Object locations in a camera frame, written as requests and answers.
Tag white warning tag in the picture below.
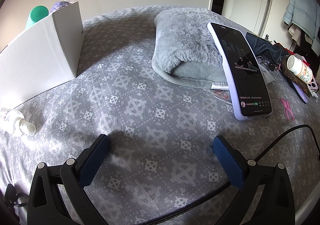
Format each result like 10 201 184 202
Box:
212 89 233 102

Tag black braided cable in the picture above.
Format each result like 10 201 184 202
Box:
135 124 320 225

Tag clear bottle purple label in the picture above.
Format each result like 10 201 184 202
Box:
49 0 76 14

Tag small clear spray bottle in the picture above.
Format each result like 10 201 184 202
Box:
0 107 36 137

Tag white cardboard box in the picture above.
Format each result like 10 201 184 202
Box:
0 1 85 113

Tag dark denim cloth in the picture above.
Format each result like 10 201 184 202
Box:
245 32 290 61

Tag brown patterned wallet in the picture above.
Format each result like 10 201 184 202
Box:
279 57 313 98

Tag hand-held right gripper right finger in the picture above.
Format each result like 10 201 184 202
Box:
212 135 296 225

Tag light blue jacket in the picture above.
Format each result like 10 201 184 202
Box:
283 0 320 28

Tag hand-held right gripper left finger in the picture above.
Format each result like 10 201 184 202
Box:
27 134 111 225

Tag black clip with cable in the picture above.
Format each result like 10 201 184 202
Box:
0 184 29 215

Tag green bottle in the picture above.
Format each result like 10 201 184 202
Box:
25 5 50 31

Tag grey printed blanket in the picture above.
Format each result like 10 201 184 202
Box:
0 5 320 225

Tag phone in purple case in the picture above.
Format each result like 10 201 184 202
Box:
292 81 318 104

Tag hanging clothes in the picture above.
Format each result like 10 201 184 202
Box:
287 22 320 53

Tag smartphone in lilac case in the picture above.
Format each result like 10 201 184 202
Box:
207 22 272 121

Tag white pill bottle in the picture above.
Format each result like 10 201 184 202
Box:
287 55 313 83

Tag grey fluffy blanket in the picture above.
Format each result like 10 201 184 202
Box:
152 8 230 90

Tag bunch of keys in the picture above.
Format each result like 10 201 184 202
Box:
257 57 278 73

